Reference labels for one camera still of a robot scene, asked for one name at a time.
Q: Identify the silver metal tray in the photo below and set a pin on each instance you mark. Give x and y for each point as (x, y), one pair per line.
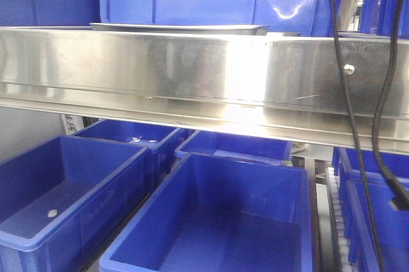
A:
(214, 29)

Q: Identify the rear left blue bin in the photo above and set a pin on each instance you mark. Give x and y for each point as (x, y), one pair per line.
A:
(161, 142)

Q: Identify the rear centre blue bin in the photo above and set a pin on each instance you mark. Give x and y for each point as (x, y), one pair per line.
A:
(237, 147)

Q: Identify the lower centre blue bin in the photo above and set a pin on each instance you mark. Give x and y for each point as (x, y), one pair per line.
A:
(217, 214)

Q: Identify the lower left blue bin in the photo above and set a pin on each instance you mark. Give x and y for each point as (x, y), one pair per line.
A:
(63, 198)

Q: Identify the black roller track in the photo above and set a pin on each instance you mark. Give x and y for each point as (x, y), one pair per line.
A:
(340, 243)

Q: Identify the upper right blue bin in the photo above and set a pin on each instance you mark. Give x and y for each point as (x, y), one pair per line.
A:
(383, 0)

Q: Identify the lower right blue bin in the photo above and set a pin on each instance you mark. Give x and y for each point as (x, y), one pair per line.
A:
(391, 223)

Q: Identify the stainless steel shelf rail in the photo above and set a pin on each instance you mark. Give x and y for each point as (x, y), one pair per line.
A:
(270, 86)

